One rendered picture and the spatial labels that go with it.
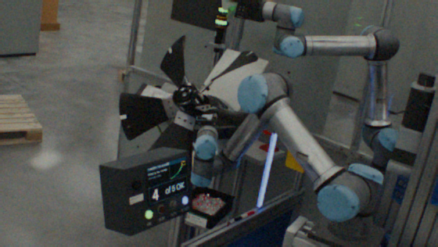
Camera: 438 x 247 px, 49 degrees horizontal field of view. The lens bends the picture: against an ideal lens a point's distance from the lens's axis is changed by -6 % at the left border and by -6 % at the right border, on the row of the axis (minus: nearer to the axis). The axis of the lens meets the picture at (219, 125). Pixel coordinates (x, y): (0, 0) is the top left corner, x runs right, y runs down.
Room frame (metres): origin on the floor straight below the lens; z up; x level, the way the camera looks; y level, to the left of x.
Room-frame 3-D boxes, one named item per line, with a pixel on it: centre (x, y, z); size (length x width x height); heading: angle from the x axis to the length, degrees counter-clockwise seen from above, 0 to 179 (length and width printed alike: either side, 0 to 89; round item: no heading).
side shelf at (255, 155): (2.60, -0.16, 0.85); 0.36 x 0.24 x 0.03; 55
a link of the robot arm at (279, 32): (1.95, -0.19, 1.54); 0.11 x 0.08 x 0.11; 8
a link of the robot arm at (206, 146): (1.67, 0.03, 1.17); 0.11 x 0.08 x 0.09; 1
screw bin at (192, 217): (1.83, 0.00, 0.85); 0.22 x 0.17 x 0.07; 159
